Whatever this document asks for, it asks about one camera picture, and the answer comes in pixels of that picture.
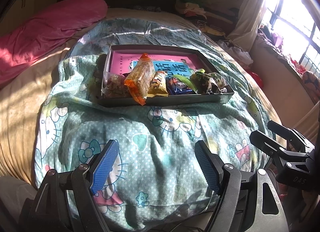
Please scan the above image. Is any folded clothes pile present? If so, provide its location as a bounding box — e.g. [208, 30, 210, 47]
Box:
[175, 0, 240, 35]

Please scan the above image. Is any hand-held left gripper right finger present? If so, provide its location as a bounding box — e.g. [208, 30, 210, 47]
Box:
[194, 140, 288, 232]

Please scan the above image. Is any green printed pastry packet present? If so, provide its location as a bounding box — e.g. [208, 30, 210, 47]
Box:
[189, 70, 213, 94]

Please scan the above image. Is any mixed coloured laundry heap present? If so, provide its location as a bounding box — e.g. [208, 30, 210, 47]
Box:
[255, 23, 320, 87]

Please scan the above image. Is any beige curtain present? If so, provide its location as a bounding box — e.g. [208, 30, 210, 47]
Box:
[226, 0, 269, 46]

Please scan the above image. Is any cartoon cat printed blanket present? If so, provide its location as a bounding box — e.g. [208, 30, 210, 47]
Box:
[34, 18, 277, 225]

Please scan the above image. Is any pink quilt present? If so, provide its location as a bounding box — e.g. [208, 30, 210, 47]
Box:
[0, 0, 108, 85]

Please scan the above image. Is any pink book with blue title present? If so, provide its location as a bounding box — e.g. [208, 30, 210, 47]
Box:
[107, 51, 209, 90]

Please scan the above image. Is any red bag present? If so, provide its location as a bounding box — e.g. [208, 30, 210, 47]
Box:
[246, 69, 264, 89]

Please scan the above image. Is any shallow grey cardboard box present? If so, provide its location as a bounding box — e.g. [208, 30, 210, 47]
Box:
[97, 44, 235, 108]

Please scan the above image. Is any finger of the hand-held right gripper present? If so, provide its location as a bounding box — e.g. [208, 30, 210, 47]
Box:
[267, 120, 315, 151]
[249, 130, 312, 170]

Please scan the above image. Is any long orange snack packet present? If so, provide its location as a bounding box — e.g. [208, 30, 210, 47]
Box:
[124, 53, 155, 105]

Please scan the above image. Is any window with dark frame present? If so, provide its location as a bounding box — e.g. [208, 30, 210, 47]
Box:
[260, 0, 320, 77]

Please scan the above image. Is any yellow snack packet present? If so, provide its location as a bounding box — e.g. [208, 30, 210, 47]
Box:
[147, 70, 168, 98]

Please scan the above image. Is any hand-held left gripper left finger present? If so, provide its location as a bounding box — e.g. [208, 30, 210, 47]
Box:
[19, 139, 120, 232]

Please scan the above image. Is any white cloth heap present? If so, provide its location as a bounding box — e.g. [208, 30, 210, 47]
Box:
[217, 39, 254, 65]

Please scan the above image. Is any blue cookie packet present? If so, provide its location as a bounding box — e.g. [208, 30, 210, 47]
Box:
[166, 77, 197, 95]

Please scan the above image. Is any clear pastry packet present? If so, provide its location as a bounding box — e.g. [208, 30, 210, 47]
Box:
[103, 71, 129, 99]

